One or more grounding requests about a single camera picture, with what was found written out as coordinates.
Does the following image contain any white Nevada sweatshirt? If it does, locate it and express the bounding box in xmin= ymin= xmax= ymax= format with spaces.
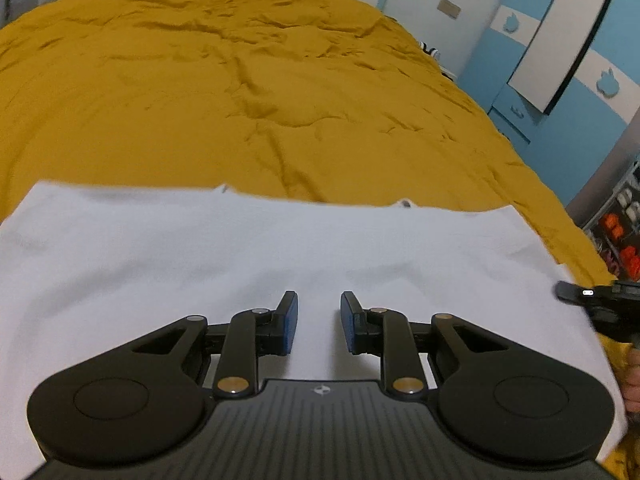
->
xmin=1 ymin=182 xmax=617 ymax=479

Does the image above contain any person right hand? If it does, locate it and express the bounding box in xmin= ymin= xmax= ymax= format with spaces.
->
xmin=620 ymin=348 xmax=640 ymax=413

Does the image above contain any blue wardrobe with mirror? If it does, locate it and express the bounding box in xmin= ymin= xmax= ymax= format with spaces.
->
xmin=458 ymin=0 xmax=639 ymax=205

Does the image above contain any mustard yellow bed quilt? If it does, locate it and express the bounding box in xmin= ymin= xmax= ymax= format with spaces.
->
xmin=1 ymin=0 xmax=639 ymax=479

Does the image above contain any beige wall switch plate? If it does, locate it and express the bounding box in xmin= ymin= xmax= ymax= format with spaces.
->
xmin=437 ymin=0 xmax=461 ymax=20

